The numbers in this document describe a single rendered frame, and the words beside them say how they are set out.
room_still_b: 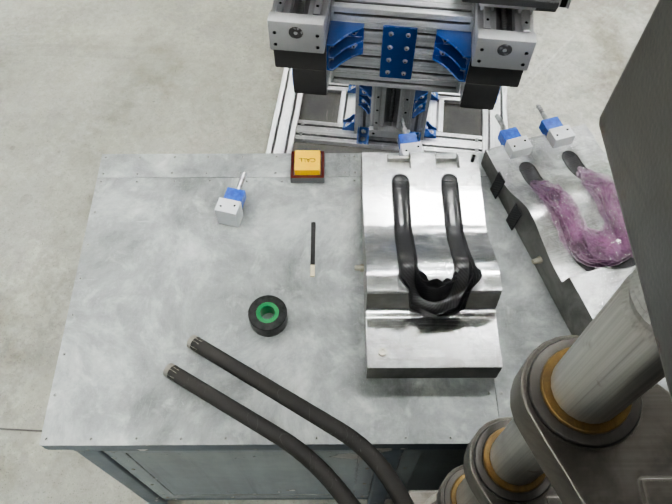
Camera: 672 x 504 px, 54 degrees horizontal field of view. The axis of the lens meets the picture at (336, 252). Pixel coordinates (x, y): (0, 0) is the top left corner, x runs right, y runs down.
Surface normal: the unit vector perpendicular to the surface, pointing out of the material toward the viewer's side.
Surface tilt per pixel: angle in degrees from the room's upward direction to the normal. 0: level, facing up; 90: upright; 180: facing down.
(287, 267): 0
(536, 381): 0
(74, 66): 0
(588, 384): 90
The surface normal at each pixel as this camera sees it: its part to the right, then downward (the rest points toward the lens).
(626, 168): -1.00, 0.00
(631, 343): -0.75, 0.57
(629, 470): 0.00, -0.50
